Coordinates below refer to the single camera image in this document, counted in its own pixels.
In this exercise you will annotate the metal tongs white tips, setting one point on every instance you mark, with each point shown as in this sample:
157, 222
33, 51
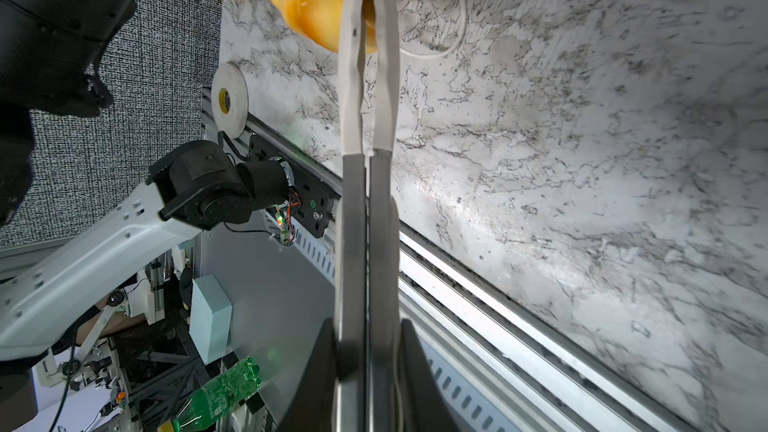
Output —
366, 315

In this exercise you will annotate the pale green box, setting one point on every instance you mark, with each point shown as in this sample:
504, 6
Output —
210, 319

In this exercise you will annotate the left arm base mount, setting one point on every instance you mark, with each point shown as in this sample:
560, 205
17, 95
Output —
317, 200

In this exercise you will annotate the white paper gift bag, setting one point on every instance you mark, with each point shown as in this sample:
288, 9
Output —
431, 29

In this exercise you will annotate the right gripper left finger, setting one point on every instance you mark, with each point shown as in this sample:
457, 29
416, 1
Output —
312, 405

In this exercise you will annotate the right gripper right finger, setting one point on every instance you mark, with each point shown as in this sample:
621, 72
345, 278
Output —
423, 406

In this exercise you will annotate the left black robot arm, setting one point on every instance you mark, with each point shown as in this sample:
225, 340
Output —
92, 92

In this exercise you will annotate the green plastic bottle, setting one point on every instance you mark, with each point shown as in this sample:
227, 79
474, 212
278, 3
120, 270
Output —
218, 396

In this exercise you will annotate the white tape roll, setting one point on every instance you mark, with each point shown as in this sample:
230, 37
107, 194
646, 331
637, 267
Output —
229, 100

